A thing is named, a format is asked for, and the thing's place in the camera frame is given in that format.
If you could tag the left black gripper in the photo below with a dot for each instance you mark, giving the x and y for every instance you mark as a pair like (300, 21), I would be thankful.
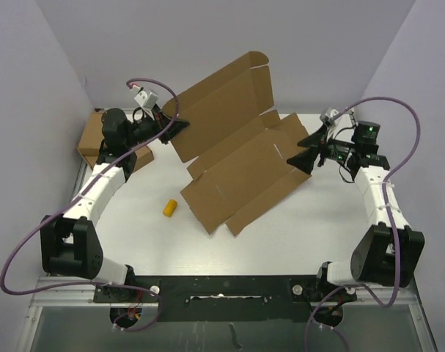
(177, 126)

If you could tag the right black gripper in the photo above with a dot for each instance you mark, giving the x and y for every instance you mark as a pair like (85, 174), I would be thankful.
(304, 160)

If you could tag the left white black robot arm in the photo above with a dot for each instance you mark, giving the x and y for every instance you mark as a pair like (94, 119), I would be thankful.
(70, 245)

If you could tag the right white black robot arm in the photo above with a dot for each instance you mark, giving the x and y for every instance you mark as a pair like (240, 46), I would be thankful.
(388, 253)

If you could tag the yellow foam cylinder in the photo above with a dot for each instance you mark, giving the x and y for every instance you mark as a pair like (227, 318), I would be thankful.
(170, 208)

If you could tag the flat cardboard piece underneath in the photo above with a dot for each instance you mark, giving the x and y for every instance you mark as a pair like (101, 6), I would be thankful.
(91, 160)

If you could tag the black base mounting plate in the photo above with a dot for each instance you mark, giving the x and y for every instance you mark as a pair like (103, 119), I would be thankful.
(228, 298)

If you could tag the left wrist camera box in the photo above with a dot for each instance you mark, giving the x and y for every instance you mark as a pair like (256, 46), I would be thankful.
(145, 98)

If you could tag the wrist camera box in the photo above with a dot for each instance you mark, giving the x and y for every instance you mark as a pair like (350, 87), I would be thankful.
(145, 98)
(327, 117)

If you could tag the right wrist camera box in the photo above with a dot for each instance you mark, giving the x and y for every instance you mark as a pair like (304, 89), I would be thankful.
(327, 117)

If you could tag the aluminium frame rail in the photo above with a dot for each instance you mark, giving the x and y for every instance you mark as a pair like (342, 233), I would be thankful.
(67, 292)

